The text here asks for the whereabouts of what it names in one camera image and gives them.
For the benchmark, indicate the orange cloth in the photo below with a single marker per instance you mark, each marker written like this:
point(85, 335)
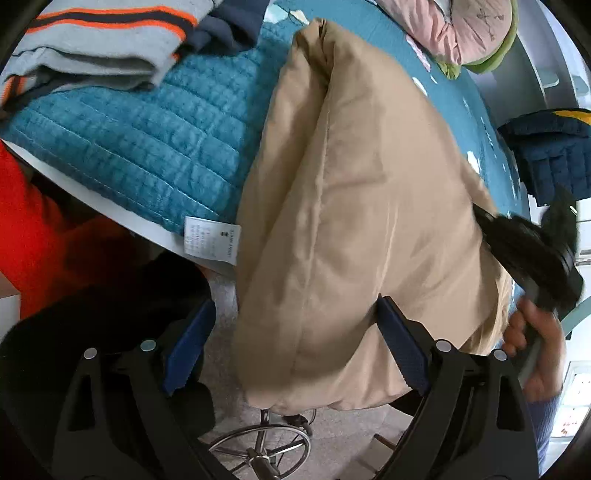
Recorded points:
point(41, 230)

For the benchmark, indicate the navy folded garment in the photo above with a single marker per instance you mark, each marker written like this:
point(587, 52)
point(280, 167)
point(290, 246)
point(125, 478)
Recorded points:
point(231, 25)

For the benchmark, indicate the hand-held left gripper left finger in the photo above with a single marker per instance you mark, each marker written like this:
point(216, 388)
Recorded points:
point(188, 344)

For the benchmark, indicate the grey orange-striped folded sweater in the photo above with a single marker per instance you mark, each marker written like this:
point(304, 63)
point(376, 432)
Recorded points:
point(101, 41)

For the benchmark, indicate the person's right forearm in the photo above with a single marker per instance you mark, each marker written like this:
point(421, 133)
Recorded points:
point(545, 429)

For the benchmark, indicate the navy quilted cloth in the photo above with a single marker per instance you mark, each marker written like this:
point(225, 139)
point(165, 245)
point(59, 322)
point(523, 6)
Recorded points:
point(551, 152)

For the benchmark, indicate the teal quilted blanket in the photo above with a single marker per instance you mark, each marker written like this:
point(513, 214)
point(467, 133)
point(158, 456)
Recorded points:
point(147, 138)

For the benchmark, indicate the beige pillow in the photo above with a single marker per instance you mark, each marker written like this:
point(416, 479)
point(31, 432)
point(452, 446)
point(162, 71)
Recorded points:
point(351, 221)

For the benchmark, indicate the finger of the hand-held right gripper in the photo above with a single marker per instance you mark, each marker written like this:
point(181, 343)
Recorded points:
point(493, 233)

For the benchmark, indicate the white blanket label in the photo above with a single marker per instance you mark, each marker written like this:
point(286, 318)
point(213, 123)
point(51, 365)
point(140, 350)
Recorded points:
point(211, 240)

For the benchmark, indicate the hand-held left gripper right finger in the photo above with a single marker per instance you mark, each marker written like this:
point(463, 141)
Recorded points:
point(402, 344)

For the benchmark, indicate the person's right hand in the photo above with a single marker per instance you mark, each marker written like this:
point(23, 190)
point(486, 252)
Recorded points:
point(551, 355)

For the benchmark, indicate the pink green cushion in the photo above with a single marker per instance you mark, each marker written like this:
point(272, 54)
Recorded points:
point(457, 27)

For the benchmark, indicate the chrome stool base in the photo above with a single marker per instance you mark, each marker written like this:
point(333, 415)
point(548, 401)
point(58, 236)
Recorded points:
point(263, 443)

